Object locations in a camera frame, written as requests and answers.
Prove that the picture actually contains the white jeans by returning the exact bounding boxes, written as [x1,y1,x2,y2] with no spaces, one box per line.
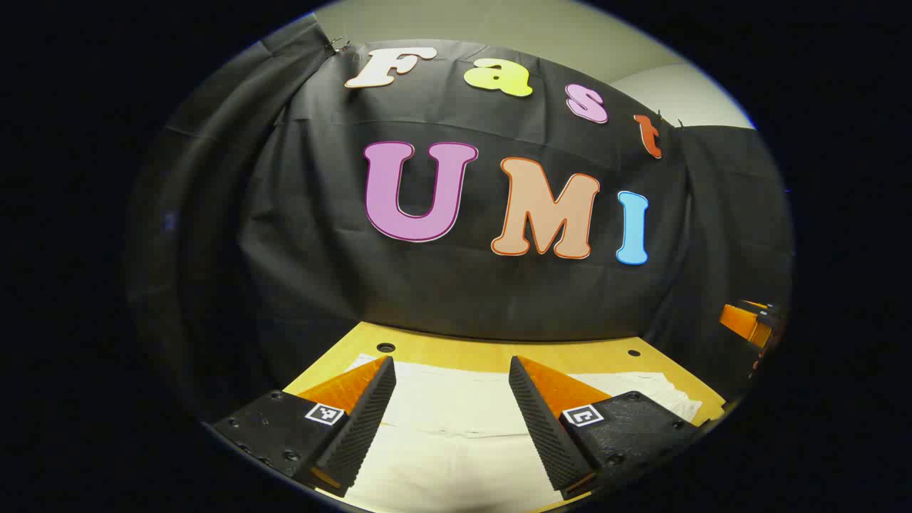
[313,353,703,513]

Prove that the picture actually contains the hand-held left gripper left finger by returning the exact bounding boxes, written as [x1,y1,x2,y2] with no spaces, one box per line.
[211,355,398,498]

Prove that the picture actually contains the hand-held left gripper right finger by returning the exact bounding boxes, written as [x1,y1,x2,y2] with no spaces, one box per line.
[508,355,703,501]

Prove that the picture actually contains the black backdrop cloth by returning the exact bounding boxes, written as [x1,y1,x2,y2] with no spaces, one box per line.
[125,14,795,423]

